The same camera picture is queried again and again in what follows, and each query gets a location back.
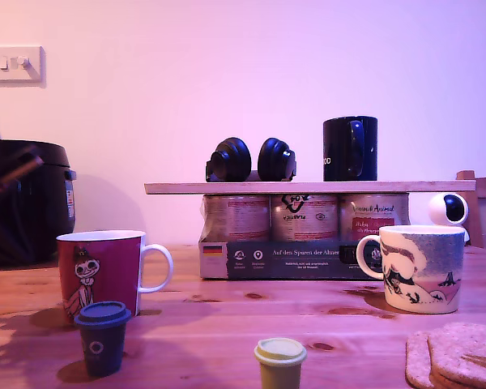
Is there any black over-ear headphones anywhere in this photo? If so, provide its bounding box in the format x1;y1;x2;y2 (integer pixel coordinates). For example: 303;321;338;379
205;136;297;182

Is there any white wall switch plate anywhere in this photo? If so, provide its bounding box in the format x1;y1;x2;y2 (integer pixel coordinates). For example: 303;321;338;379
0;45;47;88

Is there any dark printed cardboard tray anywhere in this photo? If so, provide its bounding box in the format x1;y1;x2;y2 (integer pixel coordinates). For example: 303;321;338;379
198;198;386;281

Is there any small pale green lidded cup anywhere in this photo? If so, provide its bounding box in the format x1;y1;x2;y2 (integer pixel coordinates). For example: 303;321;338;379
254;337;308;389

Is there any black rice cooker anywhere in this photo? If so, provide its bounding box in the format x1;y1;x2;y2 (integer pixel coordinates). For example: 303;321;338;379
0;139;77;268

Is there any white pet food can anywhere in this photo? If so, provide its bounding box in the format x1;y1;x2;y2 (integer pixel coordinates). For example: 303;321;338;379
339;194;410;240
204;194;271;242
270;194;340;242

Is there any dark blue glossy mug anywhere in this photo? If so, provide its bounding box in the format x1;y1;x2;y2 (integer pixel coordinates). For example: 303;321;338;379
322;116;379;182

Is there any round cork coaster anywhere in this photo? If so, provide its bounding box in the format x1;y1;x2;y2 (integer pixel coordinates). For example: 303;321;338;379
405;330;437;389
427;322;486;389

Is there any red cartoon coffee mug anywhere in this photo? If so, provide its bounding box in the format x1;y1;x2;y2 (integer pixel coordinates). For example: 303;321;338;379
56;229;174;323

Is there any white dome security camera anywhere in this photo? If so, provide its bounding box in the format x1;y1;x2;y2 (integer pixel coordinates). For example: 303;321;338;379
428;192;473;246

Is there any light wooden board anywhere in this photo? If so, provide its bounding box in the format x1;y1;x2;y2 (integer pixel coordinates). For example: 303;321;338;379
144;181;477;196

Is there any blue white cartoon mug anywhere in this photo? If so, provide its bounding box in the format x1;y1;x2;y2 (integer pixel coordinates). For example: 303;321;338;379
356;225;466;315

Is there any small dark blue lidded cup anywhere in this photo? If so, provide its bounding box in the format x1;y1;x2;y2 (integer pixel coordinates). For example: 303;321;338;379
74;301;133;378

